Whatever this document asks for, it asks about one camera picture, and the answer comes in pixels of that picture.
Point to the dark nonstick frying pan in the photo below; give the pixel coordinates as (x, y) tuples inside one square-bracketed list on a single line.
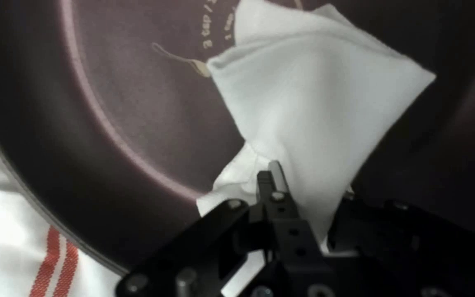
[(128, 109)]

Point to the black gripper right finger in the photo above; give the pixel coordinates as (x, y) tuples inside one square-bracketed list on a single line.
[(413, 247)]

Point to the white towel with red stripes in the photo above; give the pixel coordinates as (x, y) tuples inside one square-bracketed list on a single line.
[(7, 247)]

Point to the plain white cloth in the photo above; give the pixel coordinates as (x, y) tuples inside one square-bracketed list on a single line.
[(314, 109)]

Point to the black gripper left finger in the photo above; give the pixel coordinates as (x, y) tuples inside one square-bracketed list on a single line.
[(281, 231)]

